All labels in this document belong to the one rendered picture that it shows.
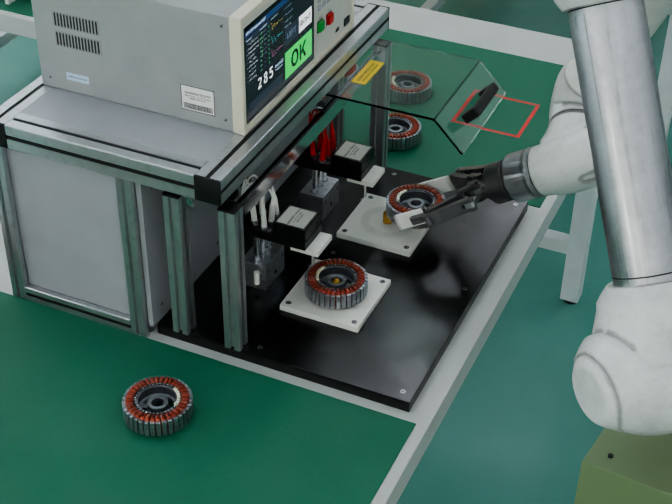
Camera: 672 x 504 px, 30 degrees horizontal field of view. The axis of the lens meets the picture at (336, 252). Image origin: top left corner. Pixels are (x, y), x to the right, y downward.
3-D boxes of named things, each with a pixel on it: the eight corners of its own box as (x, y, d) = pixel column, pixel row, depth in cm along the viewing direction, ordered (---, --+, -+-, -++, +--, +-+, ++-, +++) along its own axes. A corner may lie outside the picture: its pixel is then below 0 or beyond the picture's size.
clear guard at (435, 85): (505, 94, 236) (508, 66, 232) (462, 155, 218) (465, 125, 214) (347, 59, 246) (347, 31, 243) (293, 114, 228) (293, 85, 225)
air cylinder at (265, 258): (285, 268, 230) (284, 244, 227) (266, 291, 224) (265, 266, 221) (260, 261, 232) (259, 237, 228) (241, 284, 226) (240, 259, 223)
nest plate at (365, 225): (438, 216, 244) (438, 210, 244) (409, 257, 233) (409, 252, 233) (367, 197, 249) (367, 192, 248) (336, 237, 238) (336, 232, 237)
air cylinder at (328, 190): (339, 201, 248) (339, 178, 245) (323, 221, 242) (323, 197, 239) (315, 195, 250) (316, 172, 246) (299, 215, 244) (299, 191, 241)
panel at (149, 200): (316, 146, 265) (317, 16, 247) (154, 327, 216) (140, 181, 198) (311, 145, 265) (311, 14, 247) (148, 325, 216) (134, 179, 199)
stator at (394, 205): (453, 205, 239) (454, 189, 237) (432, 236, 231) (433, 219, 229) (399, 193, 243) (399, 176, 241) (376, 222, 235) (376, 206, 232)
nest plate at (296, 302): (390, 284, 226) (391, 279, 226) (357, 333, 215) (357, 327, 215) (315, 263, 231) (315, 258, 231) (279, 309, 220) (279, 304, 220)
